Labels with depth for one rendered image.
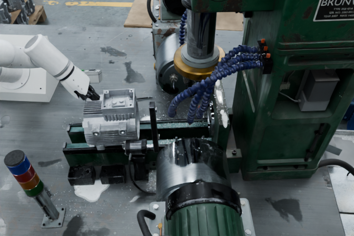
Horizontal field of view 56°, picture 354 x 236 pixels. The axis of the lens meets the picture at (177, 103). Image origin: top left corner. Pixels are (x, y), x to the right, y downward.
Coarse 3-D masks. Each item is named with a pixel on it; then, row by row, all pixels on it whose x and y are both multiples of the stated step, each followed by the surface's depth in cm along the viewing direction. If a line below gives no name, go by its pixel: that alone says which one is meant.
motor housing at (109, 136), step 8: (88, 104) 130; (96, 104) 129; (136, 104) 140; (88, 112) 126; (96, 112) 127; (136, 112) 142; (88, 120) 127; (96, 120) 127; (128, 120) 127; (136, 120) 143; (88, 128) 127; (104, 128) 126; (112, 128) 126; (128, 128) 128; (136, 128) 142; (88, 136) 127; (96, 136) 127; (104, 136) 127; (112, 136) 127; (120, 136) 128; (128, 136) 128; (136, 136) 129; (88, 144) 131; (104, 144) 132; (112, 144) 132; (120, 144) 133
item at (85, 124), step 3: (135, 96) 134; (87, 99) 133; (90, 99) 133; (132, 120) 126; (135, 120) 127; (84, 123) 125; (87, 123) 125; (132, 123) 126; (135, 123) 126; (84, 126) 125; (87, 126) 125
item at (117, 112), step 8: (104, 96) 128; (112, 96) 131; (120, 96) 131; (128, 96) 130; (104, 104) 127; (112, 104) 126; (120, 104) 126; (128, 104) 128; (104, 112) 124; (112, 112) 124; (120, 112) 124; (128, 112) 124; (104, 120) 127; (112, 120) 127; (120, 120) 127
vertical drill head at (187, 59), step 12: (192, 12) 96; (216, 12) 98; (192, 24) 99; (204, 24) 98; (192, 36) 102; (204, 36) 101; (180, 48) 115; (192, 48) 106; (204, 48) 105; (216, 48) 111; (180, 60) 111; (192, 60) 107; (204, 60) 107; (216, 60) 108; (180, 72) 110; (192, 72) 107; (204, 72) 107
